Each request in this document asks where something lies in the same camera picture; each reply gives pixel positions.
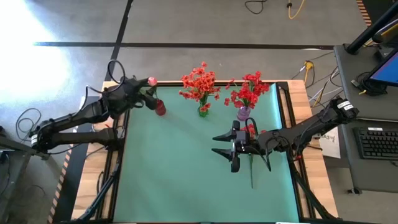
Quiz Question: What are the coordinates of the black metal table frame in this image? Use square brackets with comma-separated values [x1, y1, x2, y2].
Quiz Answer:
[102, 80, 312, 223]

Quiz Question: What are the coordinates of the red glass vase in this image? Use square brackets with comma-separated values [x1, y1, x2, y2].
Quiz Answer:
[154, 98, 167, 116]

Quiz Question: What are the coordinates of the pink tulip green stem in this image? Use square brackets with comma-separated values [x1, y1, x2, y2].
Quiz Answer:
[146, 77, 159, 101]

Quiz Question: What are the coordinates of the black diagonal frame strut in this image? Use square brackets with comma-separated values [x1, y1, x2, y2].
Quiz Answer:
[287, 152, 338, 222]
[76, 161, 123, 222]

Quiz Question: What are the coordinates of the dark grey desk frame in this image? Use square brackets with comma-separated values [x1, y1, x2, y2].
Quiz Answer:
[0, 124, 52, 224]

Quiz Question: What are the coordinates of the black looped floor cable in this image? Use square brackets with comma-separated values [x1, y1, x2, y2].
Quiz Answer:
[15, 107, 43, 141]

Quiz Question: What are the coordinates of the yellow floor cable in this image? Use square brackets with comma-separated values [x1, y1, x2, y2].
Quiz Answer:
[286, 0, 306, 20]

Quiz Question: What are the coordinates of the black metal pole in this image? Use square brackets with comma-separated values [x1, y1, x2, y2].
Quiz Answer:
[345, 1, 398, 55]

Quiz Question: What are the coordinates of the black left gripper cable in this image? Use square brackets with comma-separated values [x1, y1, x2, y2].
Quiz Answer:
[85, 59, 126, 94]

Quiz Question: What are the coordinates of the monitor with blue screen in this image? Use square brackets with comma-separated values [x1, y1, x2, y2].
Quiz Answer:
[362, 48, 398, 88]

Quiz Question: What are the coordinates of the black floor mat striped edge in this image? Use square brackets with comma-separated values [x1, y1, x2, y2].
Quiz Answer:
[48, 95, 100, 224]
[356, 0, 398, 27]

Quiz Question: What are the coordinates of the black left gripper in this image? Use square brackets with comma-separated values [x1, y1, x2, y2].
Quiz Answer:
[101, 76, 159, 121]

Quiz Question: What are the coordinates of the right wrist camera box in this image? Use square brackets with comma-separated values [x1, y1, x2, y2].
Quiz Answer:
[236, 131, 248, 146]

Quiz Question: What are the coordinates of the black computer keyboard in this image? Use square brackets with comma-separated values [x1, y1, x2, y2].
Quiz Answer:
[354, 126, 398, 161]

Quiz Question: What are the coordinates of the grey computer cart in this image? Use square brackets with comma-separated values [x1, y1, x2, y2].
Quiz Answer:
[334, 43, 398, 195]

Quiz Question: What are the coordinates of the white paper sheet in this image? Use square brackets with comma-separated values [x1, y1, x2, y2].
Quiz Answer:
[318, 134, 341, 159]

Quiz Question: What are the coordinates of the black cable on cart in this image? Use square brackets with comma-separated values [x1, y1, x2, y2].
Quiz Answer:
[350, 70, 388, 96]

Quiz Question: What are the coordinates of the purple ribbed glass vase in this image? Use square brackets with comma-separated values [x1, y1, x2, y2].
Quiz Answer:
[236, 106, 251, 122]

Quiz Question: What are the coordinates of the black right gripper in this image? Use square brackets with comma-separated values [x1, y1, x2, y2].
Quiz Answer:
[211, 119, 261, 174]

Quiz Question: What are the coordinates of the teal table mat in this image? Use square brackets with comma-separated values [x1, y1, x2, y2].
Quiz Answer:
[112, 83, 300, 223]

